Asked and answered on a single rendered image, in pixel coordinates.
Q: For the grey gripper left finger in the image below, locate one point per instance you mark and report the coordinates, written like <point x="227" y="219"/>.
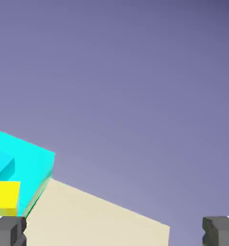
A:
<point x="4" y="230"/>

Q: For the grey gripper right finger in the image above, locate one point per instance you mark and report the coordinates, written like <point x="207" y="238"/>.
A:
<point x="222" y="232"/>

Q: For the small yellow cube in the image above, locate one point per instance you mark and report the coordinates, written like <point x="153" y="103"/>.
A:
<point x="3" y="195"/>

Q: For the small cyan cube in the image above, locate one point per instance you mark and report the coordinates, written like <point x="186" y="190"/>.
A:
<point x="1" y="165"/>

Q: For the large cyan box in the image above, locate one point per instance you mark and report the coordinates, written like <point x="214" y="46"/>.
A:
<point x="33" y="163"/>

